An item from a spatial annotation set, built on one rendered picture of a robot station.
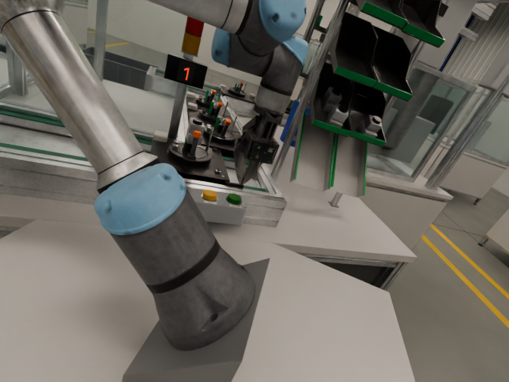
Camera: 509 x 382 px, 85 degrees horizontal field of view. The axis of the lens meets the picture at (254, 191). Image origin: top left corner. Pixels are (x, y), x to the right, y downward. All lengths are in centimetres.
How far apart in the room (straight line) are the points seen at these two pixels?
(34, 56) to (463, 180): 655
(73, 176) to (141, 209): 48
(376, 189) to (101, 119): 175
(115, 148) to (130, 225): 18
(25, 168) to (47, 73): 35
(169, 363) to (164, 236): 17
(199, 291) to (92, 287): 30
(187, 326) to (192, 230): 12
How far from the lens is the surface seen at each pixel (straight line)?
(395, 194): 213
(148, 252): 37
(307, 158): 102
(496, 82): 231
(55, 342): 58
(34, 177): 84
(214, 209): 75
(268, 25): 47
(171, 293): 40
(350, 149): 115
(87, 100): 52
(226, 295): 40
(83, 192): 83
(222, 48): 58
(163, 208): 36
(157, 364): 46
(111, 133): 51
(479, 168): 675
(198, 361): 41
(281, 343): 64
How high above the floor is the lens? 135
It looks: 27 degrees down
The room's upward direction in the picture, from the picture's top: 21 degrees clockwise
